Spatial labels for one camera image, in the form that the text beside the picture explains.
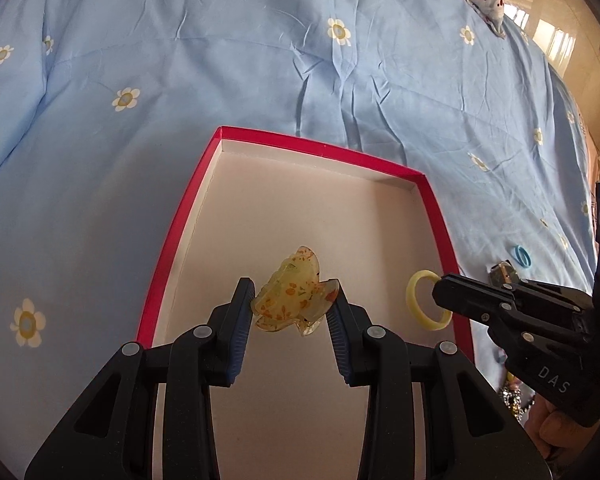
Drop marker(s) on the red jewelry box tray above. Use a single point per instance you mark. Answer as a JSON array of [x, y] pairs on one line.
[[302, 219]]

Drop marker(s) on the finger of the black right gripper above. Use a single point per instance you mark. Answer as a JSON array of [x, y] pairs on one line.
[[490, 284], [495, 307]]

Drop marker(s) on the light blue floral bedsheet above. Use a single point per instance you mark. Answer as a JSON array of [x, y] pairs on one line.
[[107, 105]]

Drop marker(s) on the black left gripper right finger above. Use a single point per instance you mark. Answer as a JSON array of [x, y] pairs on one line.
[[357, 353]]

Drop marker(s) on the gold mesh wrist watch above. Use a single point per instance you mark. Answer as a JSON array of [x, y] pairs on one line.
[[503, 273]]

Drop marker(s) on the person's right hand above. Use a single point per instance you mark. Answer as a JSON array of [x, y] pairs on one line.
[[554, 432]]

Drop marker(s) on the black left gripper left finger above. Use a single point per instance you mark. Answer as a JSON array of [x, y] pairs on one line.
[[231, 326]]

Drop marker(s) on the yellow floral hair claw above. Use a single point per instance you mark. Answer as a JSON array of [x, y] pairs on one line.
[[295, 295]]

